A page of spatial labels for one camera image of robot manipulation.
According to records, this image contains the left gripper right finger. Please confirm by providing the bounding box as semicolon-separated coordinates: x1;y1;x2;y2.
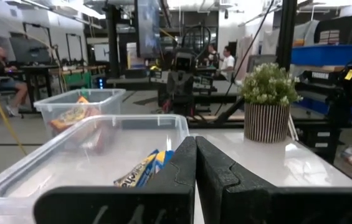
196;136;278;224

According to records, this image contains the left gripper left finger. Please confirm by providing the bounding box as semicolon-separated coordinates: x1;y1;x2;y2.
113;136;197;224

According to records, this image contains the blue soy sauce noodle pack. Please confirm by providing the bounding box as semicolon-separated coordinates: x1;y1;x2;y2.
113;154;159;189
153;149;176;170

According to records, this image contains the clear plastic bin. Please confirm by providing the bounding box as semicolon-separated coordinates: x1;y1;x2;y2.
0;113;191;224
34;88;126;139

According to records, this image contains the large dark display screen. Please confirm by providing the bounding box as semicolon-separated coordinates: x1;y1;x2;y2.
134;0;161;59

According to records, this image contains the black pillar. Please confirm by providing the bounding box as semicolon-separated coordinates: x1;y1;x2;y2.
104;2;121;78

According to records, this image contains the potted plant with striped pot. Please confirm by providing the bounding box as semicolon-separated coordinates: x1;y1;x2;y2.
239;62;303;144

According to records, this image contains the green crate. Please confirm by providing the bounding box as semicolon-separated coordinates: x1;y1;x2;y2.
63;72;93;91

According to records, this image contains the black desk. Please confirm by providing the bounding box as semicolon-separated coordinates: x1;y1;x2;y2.
16;63;60;113

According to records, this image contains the dark desk monitor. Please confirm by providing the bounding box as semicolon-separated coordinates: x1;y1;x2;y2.
9;36;52;65

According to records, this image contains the thin black cable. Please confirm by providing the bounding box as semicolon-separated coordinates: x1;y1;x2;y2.
215;0;275;116

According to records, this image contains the black frame post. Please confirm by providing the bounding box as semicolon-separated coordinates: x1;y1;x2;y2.
275;0;298;72

